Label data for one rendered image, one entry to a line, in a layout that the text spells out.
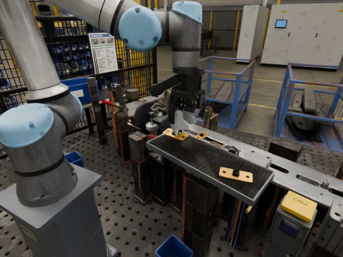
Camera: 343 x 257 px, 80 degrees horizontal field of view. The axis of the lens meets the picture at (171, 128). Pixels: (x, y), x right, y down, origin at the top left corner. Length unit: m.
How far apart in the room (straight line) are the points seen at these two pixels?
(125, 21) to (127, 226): 0.86
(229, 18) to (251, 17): 4.34
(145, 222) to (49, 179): 0.55
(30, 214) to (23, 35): 0.44
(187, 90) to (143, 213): 0.68
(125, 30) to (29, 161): 0.37
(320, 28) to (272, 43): 1.40
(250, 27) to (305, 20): 1.68
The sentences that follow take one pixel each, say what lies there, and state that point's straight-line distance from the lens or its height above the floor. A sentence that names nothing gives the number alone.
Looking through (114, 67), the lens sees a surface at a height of 1.19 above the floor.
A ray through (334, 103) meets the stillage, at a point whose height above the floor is 0.41.
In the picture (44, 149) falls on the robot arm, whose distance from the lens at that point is 0.58.
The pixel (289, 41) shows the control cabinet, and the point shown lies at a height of 0.90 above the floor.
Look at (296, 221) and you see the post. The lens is 0.55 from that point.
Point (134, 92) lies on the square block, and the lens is 1.57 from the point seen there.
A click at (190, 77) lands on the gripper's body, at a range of 0.57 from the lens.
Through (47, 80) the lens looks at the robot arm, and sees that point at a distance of 0.66.
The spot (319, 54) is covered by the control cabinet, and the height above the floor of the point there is 0.51.
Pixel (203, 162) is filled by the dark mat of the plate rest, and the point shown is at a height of 1.16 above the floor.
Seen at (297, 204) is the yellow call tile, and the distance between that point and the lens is 0.56.
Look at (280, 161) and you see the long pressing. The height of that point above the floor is 1.00.
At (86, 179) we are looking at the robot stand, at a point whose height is 1.10.
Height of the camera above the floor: 1.52
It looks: 28 degrees down
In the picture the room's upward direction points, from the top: straight up
